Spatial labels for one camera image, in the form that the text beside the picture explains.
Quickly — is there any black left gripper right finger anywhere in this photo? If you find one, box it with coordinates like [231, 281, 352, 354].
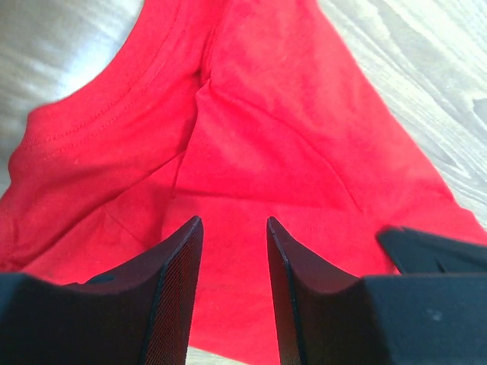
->
[267, 218, 486, 364]

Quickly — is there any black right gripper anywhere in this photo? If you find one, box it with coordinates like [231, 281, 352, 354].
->
[376, 227, 486, 274]

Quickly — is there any red t shirt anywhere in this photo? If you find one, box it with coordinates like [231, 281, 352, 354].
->
[1, 1, 486, 364]

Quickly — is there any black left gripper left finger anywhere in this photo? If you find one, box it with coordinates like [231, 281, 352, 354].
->
[1, 217, 203, 364]

